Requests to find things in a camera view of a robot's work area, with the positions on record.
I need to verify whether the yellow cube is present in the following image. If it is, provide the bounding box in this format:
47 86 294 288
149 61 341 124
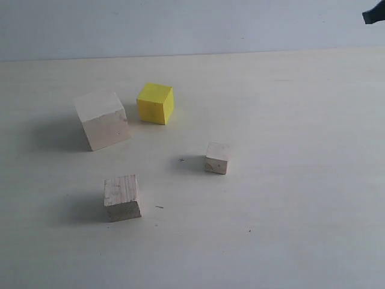
137 82 174 125

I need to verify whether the large pale wooden cube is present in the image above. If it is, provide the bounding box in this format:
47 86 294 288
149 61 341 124
74 90 130 151

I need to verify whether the small wooden cube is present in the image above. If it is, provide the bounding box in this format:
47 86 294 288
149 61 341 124
205 142 230 175

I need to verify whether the medium wooden cube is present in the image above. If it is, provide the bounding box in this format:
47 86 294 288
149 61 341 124
103 175 141 222

